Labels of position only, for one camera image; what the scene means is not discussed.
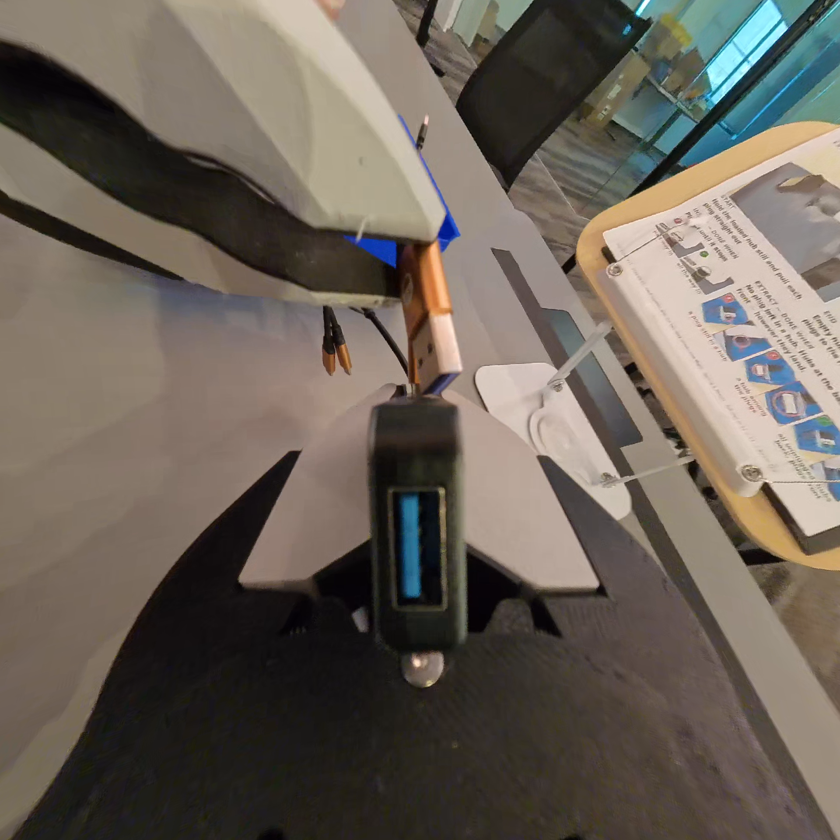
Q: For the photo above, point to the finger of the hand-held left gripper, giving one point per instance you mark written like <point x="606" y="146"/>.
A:
<point x="282" y="98"/>
<point x="164" y="216"/>

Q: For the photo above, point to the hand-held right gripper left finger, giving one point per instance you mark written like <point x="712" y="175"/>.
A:
<point x="308" y="512"/>

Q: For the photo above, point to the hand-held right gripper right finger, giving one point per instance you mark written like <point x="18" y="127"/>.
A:
<point x="525" y="518"/>

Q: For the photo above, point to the black usb hub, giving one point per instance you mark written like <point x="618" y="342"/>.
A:
<point x="420" y="446"/>

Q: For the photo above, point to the thin metal stand rod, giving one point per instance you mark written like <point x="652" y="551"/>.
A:
<point x="646" y="471"/>
<point x="581" y="358"/>

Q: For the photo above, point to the blue plastic bin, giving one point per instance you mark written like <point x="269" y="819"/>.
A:
<point x="447" y="229"/>

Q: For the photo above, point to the black office chair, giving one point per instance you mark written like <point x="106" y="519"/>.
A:
<point x="544" y="79"/>

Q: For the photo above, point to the tan wooden board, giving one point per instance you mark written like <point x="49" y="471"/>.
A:
<point x="594" y="262"/>

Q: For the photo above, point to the printed instruction sheet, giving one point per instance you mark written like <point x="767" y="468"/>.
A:
<point x="754" y="315"/>

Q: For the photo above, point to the brown cardboard box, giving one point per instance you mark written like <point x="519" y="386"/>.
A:
<point x="617" y="92"/>

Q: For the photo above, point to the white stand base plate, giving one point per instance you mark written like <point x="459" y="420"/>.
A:
<point x="518" y="400"/>

